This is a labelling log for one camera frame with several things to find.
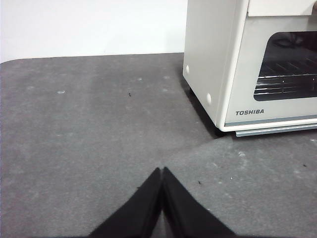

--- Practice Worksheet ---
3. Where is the metal wire oven rack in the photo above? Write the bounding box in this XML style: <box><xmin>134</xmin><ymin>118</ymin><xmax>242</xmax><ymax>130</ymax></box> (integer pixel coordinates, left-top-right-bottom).
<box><xmin>254</xmin><ymin>73</ymin><xmax>317</xmax><ymax>97</ymax></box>

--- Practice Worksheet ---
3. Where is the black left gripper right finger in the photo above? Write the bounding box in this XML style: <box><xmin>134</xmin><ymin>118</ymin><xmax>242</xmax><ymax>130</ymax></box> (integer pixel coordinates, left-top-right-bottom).
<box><xmin>161</xmin><ymin>166</ymin><xmax>239</xmax><ymax>238</ymax></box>

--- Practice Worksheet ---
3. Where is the silver crumb tray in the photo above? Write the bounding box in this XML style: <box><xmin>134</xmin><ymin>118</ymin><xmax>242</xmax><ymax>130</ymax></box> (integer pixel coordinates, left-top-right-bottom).
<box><xmin>234</xmin><ymin>123</ymin><xmax>317</xmax><ymax>138</ymax></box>

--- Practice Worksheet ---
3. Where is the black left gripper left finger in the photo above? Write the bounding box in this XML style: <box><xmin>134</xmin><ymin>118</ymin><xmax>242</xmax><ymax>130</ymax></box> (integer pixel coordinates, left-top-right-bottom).
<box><xmin>89</xmin><ymin>167</ymin><xmax>163</xmax><ymax>238</ymax></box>

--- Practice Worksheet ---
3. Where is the cream Toshiba toaster oven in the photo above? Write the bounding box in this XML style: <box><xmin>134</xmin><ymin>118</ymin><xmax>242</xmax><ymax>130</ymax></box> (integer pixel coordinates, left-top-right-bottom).
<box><xmin>182</xmin><ymin>0</ymin><xmax>317</xmax><ymax>133</ymax></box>

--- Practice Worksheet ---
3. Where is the glass oven door beige handle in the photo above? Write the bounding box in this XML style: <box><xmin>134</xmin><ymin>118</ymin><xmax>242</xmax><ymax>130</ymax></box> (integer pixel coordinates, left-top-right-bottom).
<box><xmin>224</xmin><ymin>0</ymin><xmax>317</xmax><ymax>127</ymax></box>

